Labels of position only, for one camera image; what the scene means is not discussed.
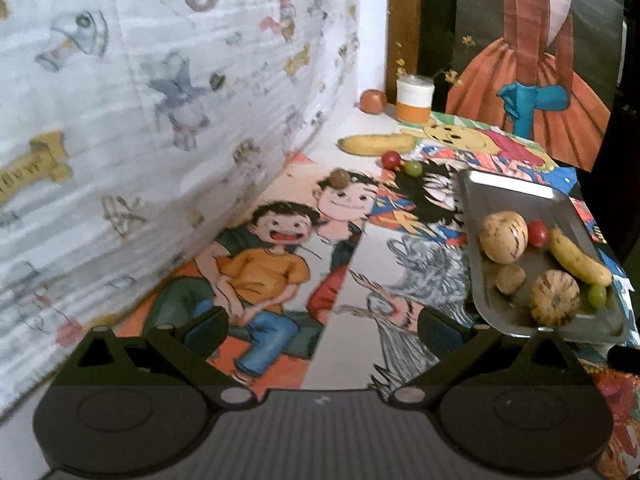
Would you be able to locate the yellow banana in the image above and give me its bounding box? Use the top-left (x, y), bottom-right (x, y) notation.
top-left (548, 226), bottom-right (613, 287)
top-left (336, 133), bottom-right (416, 157)

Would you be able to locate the brown wooden door frame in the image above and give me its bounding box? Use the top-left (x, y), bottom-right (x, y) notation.
top-left (385, 0), bottom-right (421, 103)

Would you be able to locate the red apple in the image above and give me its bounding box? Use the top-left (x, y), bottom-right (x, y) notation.
top-left (359, 89), bottom-right (387, 115)

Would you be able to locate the dried yellow flower sprig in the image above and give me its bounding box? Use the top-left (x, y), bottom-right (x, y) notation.
top-left (393, 29), bottom-right (459, 86)

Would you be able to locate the colourful anime drawing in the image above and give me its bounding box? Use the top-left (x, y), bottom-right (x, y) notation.
top-left (371, 145), bottom-right (634, 337)

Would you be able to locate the striped pepino melon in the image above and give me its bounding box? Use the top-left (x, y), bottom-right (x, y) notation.
top-left (530, 270), bottom-right (580, 327)
top-left (478, 210), bottom-right (528, 264)

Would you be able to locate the orange white glass jar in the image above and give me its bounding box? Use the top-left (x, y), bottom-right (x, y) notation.
top-left (396, 74), bottom-right (435, 125)

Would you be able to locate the white cartoon print cloth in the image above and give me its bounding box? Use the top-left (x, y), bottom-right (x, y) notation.
top-left (1, 0), bottom-right (359, 413)

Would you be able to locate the green grape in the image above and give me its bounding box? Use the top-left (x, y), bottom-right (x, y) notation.
top-left (402, 160), bottom-right (423, 178)
top-left (588, 284), bottom-right (608, 309)

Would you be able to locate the red cherry tomato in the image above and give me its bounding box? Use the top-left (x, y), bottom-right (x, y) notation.
top-left (527, 220), bottom-right (549, 248)
top-left (381, 151), bottom-right (401, 170)

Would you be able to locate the small brown kiwi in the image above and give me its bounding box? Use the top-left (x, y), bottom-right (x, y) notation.
top-left (328, 168), bottom-right (352, 190)

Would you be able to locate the silver metal tray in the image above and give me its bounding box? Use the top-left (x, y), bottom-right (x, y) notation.
top-left (458, 169), bottom-right (634, 344)

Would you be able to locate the orange dress girl poster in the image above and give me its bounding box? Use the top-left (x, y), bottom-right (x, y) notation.
top-left (446, 0), bottom-right (624, 171)

